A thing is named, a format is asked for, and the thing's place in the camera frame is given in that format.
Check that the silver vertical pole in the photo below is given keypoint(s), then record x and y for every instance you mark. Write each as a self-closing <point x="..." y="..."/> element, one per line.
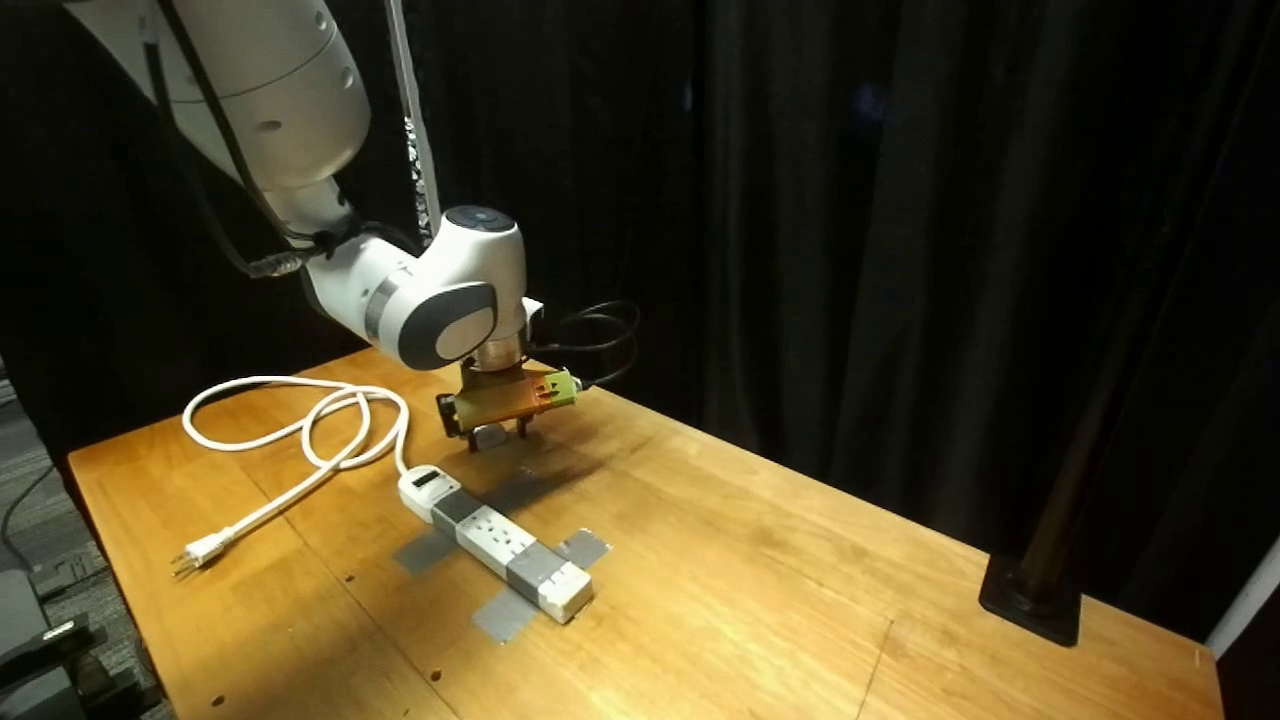
<point x="418" y="137"/>

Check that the black curtain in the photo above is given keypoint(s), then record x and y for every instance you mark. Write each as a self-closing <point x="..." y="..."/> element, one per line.
<point x="938" y="254"/>

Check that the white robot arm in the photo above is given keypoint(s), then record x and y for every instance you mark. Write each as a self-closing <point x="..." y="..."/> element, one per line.
<point x="269" y="93"/>

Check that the grey tape strip far end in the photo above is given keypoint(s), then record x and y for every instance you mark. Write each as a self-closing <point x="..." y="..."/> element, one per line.
<point x="547" y="583"/>

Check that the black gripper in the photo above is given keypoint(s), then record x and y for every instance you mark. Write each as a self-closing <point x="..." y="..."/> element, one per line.
<point x="468" y="417"/>

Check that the wrist camera orange block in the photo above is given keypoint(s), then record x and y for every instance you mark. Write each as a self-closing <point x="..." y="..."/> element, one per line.
<point x="537" y="388"/>

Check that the white power strip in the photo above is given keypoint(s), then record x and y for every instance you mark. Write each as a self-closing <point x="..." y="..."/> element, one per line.
<point x="535" y="570"/>

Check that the grey tape strip near switch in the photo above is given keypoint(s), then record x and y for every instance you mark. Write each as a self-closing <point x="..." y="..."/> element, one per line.
<point x="426" y="550"/>

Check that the black clamp on table edge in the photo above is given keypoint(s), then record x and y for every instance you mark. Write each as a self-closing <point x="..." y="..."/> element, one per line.
<point x="1033" y="599"/>

